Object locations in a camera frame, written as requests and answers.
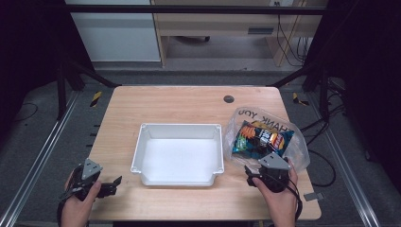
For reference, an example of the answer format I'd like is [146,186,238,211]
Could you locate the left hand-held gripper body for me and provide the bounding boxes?
[69,157,112,201]

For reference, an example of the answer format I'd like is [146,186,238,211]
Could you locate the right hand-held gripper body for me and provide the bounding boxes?
[251,151,292,194]

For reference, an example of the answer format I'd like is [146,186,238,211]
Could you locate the blue snack packet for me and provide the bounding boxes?
[231,119,296,161]

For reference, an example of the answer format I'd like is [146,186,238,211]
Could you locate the clear plastic bag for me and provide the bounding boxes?
[222,106,312,174]

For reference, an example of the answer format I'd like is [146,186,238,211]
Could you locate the white plastic bin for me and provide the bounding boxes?
[130,122,226,187]

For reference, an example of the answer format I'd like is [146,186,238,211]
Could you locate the person's right hand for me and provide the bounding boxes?
[252,160,300,227]

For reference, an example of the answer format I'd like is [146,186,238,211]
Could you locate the person's left hand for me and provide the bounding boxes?
[61,166,102,227]

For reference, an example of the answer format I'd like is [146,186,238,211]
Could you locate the grey flat tag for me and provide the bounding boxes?
[303,191,326,202]

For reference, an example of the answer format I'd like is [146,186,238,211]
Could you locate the yellow black striped tape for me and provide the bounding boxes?
[291,92,310,107]
[89,90,104,109]

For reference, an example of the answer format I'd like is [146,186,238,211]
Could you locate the black stand leg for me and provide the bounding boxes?
[266,60,334,122]
[55,58,123,121]

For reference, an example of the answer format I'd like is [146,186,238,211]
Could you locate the white cabinet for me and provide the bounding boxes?
[64,0,163,63]

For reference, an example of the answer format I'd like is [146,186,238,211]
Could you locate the light wooden desk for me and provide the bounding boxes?
[150,0,329,68]

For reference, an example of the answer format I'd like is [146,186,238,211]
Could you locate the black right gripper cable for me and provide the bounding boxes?
[266,172,305,223]

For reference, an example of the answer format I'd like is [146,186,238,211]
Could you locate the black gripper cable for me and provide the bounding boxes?
[56,184,83,227]
[266,172,305,223]

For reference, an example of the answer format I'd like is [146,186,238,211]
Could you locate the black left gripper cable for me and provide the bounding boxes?
[56,184,83,227]

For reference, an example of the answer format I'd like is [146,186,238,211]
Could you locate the aluminium floor rail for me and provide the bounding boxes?
[305,93,383,227]
[0,90,81,227]

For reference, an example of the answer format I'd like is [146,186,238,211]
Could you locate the black floor cables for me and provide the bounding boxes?
[298,77,348,188]

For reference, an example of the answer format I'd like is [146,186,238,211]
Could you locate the thin black floor cable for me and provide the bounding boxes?
[11,101,40,125]

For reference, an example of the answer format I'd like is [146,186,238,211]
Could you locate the black hanging cables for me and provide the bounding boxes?
[274,1,312,68]

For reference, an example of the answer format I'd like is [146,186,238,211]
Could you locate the black frame crossbar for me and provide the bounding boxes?
[61,4,329,16]

